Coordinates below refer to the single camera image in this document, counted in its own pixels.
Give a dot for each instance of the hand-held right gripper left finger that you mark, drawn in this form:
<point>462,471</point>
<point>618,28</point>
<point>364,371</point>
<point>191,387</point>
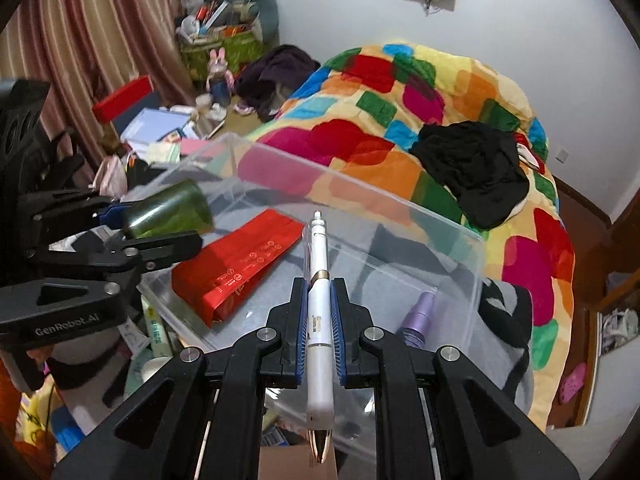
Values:
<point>300,330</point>

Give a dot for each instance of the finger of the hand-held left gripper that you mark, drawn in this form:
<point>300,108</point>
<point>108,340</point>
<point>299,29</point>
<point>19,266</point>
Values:
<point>65,210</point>
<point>150,252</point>

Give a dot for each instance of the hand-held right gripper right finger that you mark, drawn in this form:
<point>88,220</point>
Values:
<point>341,330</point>

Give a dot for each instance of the dark green bottle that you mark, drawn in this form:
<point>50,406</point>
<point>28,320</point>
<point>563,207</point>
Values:
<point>170,207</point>

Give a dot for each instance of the white pen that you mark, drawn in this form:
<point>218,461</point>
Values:
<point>319,265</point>

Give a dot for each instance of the purple spray bottle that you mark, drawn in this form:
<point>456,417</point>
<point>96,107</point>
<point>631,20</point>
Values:
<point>422,315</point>

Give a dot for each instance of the red foil packet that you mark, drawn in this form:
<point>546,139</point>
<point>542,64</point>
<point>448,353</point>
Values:
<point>235,270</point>

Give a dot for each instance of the clear plastic storage bin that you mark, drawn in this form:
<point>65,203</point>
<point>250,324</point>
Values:
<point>400,240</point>

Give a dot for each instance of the black office chair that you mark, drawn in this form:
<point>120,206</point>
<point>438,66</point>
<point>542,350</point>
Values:
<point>67,160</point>

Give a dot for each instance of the pink plastic bag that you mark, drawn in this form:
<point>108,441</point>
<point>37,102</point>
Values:
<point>111,177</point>

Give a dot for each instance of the green tissue packet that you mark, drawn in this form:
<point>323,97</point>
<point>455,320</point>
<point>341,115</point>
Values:
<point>159,330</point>

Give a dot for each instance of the blue folder with papers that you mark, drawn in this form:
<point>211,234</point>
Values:
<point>150,125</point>

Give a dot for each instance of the red box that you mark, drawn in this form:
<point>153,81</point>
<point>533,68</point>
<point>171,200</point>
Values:
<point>122,102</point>

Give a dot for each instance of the cardboard box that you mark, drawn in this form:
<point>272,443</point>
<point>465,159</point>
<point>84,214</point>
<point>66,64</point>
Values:
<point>290,462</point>

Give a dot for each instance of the white cup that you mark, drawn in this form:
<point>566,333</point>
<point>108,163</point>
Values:
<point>204,102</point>

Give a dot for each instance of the striped pink curtain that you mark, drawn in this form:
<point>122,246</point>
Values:
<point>100,35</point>

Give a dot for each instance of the rabbit toy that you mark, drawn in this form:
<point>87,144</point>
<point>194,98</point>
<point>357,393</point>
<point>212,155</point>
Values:
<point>220,80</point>

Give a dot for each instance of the colourful patchwork blanket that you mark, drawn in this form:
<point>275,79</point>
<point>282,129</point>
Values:
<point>360,135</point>

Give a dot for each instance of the black clothing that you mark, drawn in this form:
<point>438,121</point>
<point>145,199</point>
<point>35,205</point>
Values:
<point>470,170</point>

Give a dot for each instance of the green bag of clutter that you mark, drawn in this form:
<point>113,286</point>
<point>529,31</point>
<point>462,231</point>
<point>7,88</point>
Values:
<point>235,50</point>

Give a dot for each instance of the dark purple clothing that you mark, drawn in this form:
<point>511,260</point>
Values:
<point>280,70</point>

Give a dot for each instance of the pink clog shoe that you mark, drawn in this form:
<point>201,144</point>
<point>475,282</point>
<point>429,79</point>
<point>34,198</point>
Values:
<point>572,385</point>

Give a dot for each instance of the wooden shelf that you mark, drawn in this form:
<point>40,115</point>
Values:
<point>592,340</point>

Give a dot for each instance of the grey green cushion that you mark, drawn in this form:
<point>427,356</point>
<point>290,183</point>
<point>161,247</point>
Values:
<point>265,10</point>

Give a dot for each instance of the wall socket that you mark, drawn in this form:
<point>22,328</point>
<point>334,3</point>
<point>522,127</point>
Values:
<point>563,155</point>

